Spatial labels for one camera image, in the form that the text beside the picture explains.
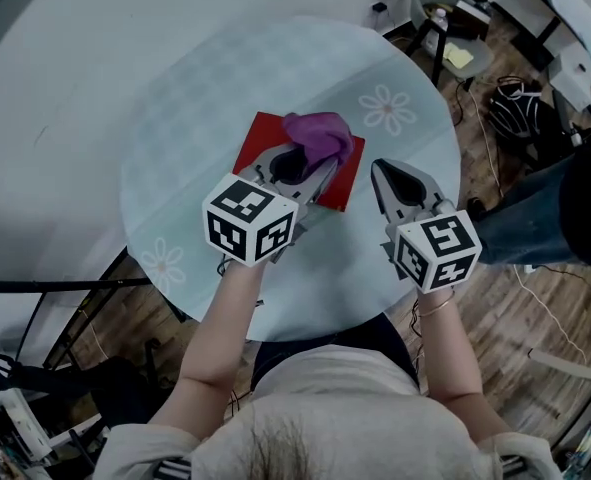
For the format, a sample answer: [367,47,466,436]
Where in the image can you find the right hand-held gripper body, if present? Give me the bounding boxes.
[380,198,483,296]

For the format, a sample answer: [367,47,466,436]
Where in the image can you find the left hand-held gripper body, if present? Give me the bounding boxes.
[201,161,322,269]

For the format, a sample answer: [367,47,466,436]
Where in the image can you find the red book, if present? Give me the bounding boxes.
[232,111,367,214]

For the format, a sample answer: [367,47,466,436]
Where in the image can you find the purple cloth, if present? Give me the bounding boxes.
[281,111,355,174]

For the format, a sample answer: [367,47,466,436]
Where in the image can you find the person's right forearm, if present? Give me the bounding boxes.
[414,287,514,439]

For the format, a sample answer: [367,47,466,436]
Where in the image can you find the person's left forearm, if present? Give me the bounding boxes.
[147,260,269,439]

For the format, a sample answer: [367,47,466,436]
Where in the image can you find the light blue flowered tablecloth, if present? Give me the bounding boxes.
[118,15,462,344]

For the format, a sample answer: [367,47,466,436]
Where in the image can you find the black and white backpack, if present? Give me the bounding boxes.
[489,75,546,144]

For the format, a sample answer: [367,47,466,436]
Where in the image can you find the yellow paper sheet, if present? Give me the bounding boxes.
[442,42,475,68]

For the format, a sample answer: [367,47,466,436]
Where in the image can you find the grey shell chair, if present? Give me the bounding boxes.
[409,0,496,89]

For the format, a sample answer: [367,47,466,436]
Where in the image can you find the person's dark trousers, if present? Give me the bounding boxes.
[249,312,421,394]

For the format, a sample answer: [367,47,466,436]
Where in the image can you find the black metal stool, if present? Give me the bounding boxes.
[403,17,449,88]

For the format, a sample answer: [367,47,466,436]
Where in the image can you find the person's grey shirt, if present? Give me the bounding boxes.
[92,345,569,480]

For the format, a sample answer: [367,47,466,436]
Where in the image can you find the brown box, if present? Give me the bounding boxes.
[447,0,494,39]

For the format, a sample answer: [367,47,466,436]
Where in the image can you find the whiteboard on black stand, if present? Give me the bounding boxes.
[0,245,191,394]

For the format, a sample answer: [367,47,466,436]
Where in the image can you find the white cabinet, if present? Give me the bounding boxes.
[0,392,51,469]

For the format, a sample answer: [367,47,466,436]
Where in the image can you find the thin gold bracelet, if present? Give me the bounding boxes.
[418,290,455,318]

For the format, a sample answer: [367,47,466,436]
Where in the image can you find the white frame desk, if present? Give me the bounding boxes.
[527,347,591,382]

